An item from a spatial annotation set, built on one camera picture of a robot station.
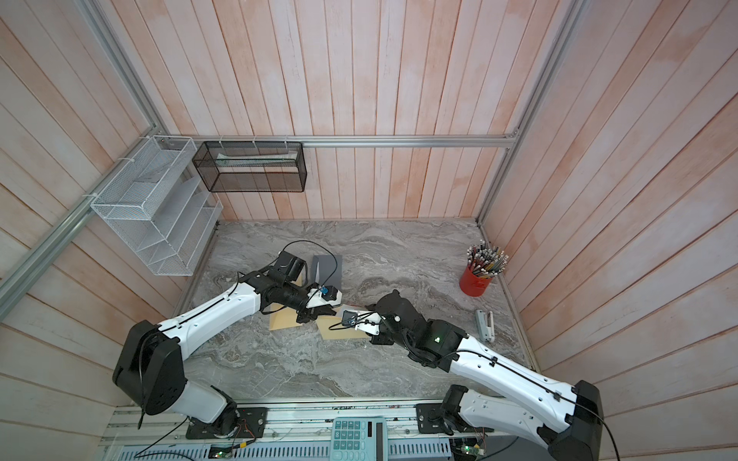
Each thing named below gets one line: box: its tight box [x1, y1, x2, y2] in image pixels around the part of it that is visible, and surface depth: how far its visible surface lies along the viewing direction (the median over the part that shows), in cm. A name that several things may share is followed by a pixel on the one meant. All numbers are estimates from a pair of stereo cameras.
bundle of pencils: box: [466, 239, 510, 279], surface depth 88 cm
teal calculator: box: [329, 415, 389, 461], surface depth 71 cm
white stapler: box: [475, 309, 495, 343], surface depth 92 cm
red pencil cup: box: [459, 265, 492, 297], surface depth 93 cm
